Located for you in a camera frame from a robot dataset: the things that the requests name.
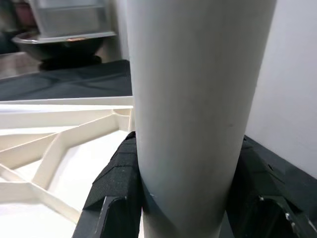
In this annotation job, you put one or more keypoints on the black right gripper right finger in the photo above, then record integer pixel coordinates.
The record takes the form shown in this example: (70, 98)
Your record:
(260, 198)

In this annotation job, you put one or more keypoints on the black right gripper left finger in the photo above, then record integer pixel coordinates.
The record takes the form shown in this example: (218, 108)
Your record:
(116, 183)

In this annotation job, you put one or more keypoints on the white plastic table leg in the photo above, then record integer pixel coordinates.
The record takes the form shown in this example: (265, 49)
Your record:
(198, 99)

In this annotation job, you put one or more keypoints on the white plastic children table top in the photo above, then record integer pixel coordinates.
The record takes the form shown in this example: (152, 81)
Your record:
(74, 153)

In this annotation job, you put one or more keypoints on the black round wok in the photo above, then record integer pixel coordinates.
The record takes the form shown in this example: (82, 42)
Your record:
(62, 49)

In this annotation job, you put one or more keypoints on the beige patterned table cloth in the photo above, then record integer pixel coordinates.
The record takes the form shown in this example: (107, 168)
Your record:
(15, 64)

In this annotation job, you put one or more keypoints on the clear plastic storage bin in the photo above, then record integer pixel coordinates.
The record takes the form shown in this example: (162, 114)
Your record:
(69, 17)

